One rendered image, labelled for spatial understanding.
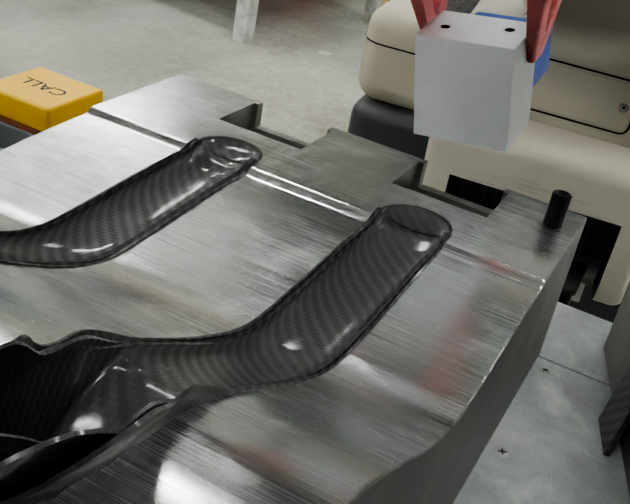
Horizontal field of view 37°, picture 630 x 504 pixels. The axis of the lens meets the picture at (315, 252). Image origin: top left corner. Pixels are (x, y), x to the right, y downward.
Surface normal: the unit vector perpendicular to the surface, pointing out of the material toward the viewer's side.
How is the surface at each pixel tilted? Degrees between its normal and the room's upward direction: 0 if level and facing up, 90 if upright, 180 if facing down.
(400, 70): 90
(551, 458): 0
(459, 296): 3
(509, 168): 98
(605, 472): 0
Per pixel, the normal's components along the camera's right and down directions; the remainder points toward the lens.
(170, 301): 0.29, -0.93
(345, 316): 0.02, -0.88
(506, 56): -0.48, 0.50
